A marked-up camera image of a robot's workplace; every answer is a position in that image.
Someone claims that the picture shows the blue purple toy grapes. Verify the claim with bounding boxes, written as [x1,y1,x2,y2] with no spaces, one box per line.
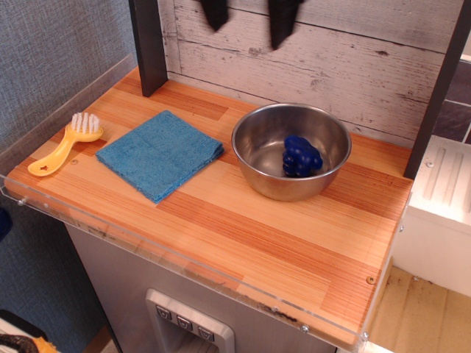
[283,135,323,177]

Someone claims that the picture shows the white toy sink unit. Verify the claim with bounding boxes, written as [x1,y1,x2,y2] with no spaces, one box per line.
[392,136,470,296]

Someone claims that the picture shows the silver metal bowl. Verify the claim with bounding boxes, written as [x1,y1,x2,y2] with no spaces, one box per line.
[232,103,352,202]

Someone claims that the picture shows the dark vertical post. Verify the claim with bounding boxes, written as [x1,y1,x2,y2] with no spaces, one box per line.
[403,0,470,179]
[129,0,168,97]

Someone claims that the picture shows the yellow scrub brush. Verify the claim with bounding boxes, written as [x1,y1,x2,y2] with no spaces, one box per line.
[28,112,104,177]

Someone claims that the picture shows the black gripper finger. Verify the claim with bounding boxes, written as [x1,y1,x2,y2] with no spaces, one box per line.
[268,0,304,50]
[199,0,229,32]

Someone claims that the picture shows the orange black object bottom left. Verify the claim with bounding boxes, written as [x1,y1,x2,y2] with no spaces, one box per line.
[1,334,58,353]

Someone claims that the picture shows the blue folded cloth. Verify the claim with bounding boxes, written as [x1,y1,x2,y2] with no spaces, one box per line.
[96,110,224,204]

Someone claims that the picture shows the dark right vertical post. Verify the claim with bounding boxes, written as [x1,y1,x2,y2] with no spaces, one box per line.
[403,0,470,179]

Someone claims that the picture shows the clear acrylic edge guard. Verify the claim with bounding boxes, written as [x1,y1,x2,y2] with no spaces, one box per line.
[4,164,411,350]

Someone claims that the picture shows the dark left vertical post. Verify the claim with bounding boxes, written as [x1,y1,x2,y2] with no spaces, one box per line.
[129,0,168,97]

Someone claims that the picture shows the grey toy fridge cabinet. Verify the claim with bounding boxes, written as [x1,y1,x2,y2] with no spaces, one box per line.
[66,226,336,352]

